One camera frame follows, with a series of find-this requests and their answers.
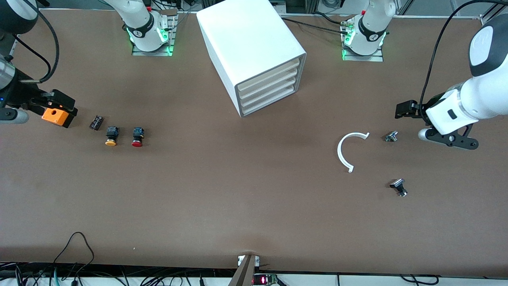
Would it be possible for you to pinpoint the yellow push button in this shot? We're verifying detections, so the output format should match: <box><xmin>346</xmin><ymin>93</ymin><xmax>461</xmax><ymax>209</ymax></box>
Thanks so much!
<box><xmin>105</xmin><ymin>126</ymin><xmax>119</xmax><ymax>147</ymax></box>

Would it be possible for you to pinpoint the red push button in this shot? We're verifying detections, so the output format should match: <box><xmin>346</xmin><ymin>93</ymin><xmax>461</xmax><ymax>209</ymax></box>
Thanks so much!
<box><xmin>131</xmin><ymin>127</ymin><xmax>145</xmax><ymax>148</ymax></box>

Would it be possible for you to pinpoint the orange box black base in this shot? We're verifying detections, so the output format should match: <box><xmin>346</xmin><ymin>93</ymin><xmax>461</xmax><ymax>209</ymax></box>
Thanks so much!
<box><xmin>42</xmin><ymin>106</ymin><xmax>78</xmax><ymax>128</ymax></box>

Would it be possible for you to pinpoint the white curved plastic arc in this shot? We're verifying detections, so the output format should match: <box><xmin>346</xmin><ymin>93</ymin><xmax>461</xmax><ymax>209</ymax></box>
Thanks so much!
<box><xmin>337</xmin><ymin>132</ymin><xmax>370</xmax><ymax>174</ymax></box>

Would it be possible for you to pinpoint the black box red display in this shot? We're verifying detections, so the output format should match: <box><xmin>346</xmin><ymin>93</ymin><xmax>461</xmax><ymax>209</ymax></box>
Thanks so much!
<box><xmin>253</xmin><ymin>273</ymin><xmax>278</xmax><ymax>286</ymax></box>

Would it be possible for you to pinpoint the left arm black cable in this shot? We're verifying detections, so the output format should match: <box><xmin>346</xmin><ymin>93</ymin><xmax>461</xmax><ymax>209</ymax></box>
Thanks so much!
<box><xmin>419</xmin><ymin>0</ymin><xmax>508</xmax><ymax>114</ymax></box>

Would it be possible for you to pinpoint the aluminium arm base plate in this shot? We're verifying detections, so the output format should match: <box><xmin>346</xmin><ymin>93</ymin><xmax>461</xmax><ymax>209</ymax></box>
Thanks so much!
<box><xmin>132</xmin><ymin>10</ymin><xmax>178</xmax><ymax>56</ymax></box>
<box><xmin>342</xmin><ymin>18</ymin><xmax>384</xmax><ymax>62</ymax></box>

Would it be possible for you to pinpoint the black base power cable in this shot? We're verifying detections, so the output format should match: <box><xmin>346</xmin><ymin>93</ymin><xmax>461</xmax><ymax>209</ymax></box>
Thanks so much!
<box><xmin>283</xmin><ymin>12</ymin><xmax>350</xmax><ymax>32</ymax></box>

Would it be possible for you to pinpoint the black cable loop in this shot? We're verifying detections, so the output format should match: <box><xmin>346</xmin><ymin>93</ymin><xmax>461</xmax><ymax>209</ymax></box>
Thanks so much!
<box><xmin>54</xmin><ymin>232</ymin><xmax>95</xmax><ymax>274</ymax></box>

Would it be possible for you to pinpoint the black cable bundle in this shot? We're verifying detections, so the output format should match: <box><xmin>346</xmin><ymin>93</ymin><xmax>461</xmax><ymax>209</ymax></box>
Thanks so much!
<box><xmin>0</xmin><ymin>260</ymin><xmax>239</xmax><ymax>286</ymax></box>

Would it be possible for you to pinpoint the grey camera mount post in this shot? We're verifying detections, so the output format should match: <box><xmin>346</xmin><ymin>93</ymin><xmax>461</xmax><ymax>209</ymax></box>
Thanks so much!
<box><xmin>228</xmin><ymin>254</ymin><xmax>260</xmax><ymax>286</ymax></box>

